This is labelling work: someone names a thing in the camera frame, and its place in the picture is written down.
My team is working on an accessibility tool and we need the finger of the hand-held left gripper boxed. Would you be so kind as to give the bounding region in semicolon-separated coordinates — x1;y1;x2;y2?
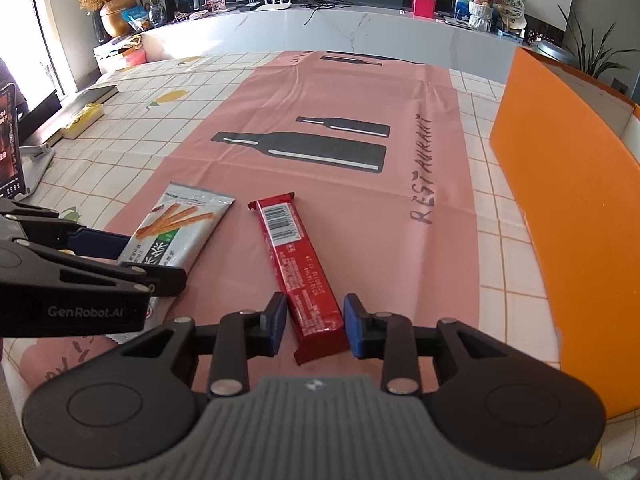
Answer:
0;239;188;297
0;198;133;262

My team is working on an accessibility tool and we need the white bag with pink item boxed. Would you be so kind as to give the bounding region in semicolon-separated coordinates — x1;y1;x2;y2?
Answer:
94;35;147;75

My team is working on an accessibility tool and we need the pink bottle-print table mat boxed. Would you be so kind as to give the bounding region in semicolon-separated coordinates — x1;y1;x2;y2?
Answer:
30;50;481;396

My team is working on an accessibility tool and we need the white tablet stand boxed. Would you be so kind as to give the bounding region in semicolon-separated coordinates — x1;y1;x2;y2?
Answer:
15;142;56;196

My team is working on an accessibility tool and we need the grey stick snack packet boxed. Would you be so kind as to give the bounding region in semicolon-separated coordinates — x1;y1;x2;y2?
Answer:
107;181;236;346

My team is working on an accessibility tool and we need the orange-rimmed white cardboard box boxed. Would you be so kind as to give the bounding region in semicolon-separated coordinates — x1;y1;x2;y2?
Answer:
489;46;640;421

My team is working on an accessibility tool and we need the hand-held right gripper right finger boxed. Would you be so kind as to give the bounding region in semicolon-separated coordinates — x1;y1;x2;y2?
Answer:
343;292;507;397

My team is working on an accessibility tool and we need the white marble counter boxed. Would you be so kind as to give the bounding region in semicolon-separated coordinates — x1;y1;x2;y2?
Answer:
92;2;531;78

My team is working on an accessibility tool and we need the yellow flat packet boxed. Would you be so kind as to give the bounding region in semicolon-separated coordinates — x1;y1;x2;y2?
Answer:
62;102;106;140

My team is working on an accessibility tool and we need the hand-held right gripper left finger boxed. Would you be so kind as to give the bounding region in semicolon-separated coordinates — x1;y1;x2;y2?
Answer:
120;292;289;399

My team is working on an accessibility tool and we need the dark cover book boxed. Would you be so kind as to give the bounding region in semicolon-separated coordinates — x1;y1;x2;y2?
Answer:
22;85;120;147

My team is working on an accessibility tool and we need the red snack bar packet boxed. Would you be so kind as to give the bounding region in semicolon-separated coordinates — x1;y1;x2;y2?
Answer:
247;192;351;366

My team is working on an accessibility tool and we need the teddy bear in white pot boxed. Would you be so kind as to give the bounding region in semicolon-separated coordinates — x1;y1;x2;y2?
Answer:
469;0;502;32

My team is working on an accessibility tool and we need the green leafy houseplant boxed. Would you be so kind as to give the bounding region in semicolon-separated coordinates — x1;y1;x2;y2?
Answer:
557;5;640;83

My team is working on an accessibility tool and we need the gold round vase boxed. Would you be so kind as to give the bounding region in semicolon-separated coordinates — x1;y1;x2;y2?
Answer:
100;0;136;38

